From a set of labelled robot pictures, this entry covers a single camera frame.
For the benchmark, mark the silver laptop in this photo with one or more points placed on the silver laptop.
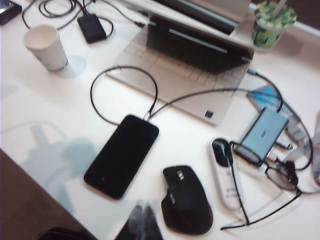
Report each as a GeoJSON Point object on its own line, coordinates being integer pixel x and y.
{"type": "Point", "coordinates": [190, 50]}

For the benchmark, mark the green printed drink cup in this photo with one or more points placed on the green printed drink cup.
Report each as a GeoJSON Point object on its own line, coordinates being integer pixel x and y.
{"type": "Point", "coordinates": [271, 27]}

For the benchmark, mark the black smartphone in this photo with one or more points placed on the black smartphone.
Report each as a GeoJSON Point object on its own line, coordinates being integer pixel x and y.
{"type": "Point", "coordinates": [122, 157]}

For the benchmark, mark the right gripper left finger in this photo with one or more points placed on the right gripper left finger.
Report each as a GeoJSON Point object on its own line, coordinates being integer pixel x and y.
{"type": "Point", "coordinates": [133, 225]}

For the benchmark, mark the white oblong remote device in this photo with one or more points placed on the white oblong remote device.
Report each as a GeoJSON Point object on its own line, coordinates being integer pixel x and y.
{"type": "Point", "coordinates": [226, 180]}

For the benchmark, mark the black power adapter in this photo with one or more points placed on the black power adapter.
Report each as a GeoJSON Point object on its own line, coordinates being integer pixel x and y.
{"type": "Point", "coordinates": [92, 28]}

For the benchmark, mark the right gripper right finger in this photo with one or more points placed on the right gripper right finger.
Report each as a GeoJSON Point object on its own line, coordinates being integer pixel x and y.
{"type": "Point", "coordinates": [153, 225]}

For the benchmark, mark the black-framed eyeglasses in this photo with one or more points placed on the black-framed eyeglasses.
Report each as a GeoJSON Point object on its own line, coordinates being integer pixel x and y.
{"type": "Point", "coordinates": [247, 153]}

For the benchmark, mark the white drinking straw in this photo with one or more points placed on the white drinking straw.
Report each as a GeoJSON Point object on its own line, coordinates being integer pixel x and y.
{"type": "Point", "coordinates": [280, 6]}

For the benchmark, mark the white paper cup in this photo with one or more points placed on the white paper cup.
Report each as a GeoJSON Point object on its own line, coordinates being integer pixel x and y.
{"type": "Point", "coordinates": [47, 50]}

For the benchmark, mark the black flat device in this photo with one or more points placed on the black flat device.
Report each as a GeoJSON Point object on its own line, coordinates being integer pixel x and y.
{"type": "Point", "coordinates": [7, 11]}

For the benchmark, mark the black computer mouse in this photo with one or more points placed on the black computer mouse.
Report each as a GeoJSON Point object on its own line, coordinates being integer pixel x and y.
{"type": "Point", "coordinates": [187, 202]}

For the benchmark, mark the wide brown desk partition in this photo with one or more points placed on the wide brown desk partition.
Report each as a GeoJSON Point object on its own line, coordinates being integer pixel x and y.
{"type": "Point", "coordinates": [308, 11]}

